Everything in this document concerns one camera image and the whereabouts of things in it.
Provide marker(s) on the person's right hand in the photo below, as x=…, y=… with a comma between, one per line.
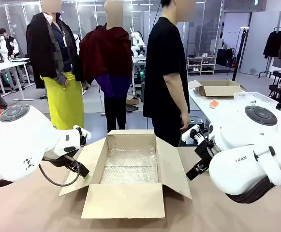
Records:
x=185, y=122

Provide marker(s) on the white side table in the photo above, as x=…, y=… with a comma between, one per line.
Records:
x=215, y=106

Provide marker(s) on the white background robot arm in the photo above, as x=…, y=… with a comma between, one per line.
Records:
x=137, y=42

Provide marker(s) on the person's right forearm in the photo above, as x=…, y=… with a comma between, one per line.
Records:
x=175, y=94

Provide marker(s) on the white shoe rack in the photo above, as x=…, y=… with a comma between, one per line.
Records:
x=201, y=65

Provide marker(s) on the mannequin with yellow skirt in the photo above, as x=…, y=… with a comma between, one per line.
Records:
x=55, y=72

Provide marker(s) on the shallow open cardboard box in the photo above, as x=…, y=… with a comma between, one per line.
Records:
x=217, y=88

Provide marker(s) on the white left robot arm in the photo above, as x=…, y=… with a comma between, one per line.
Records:
x=21, y=145

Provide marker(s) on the rack of dark clothes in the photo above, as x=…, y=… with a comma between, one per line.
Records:
x=279, y=44

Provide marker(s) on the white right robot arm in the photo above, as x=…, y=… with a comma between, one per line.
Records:
x=246, y=145

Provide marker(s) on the white mesh basket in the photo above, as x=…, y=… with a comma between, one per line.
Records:
x=256, y=99

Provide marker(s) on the white desk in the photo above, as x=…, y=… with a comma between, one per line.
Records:
x=7, y=67

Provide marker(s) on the open brown cardboard box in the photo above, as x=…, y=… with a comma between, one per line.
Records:
x=123, y=200

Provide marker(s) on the seated person in varsity jacket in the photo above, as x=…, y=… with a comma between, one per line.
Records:
x=9, y=44

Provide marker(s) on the black tripod pole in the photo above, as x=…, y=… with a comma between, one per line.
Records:
x=239, y=55

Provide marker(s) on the small cardboard box on floor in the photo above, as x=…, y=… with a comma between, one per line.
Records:
x=133, y=100

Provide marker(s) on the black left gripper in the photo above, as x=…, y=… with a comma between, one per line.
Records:
x=58, y=160

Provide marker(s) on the small orange white item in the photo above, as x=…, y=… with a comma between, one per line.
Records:
x=214, y=103

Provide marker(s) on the person in black T-shirt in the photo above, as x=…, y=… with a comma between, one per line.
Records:
x=164, y=72

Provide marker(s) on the black utility cart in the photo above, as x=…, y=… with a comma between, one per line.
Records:
x=280, y=84

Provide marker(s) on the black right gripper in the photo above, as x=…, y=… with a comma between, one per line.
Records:
x=206, y=151

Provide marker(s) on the mannequin with maroon cloak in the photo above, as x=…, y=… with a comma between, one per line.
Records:
x=108, y=60

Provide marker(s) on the black suitcase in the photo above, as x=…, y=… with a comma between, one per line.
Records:
x=225, y=56

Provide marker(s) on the clear bubble wrap sheet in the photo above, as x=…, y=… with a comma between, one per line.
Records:
x=130, y=166

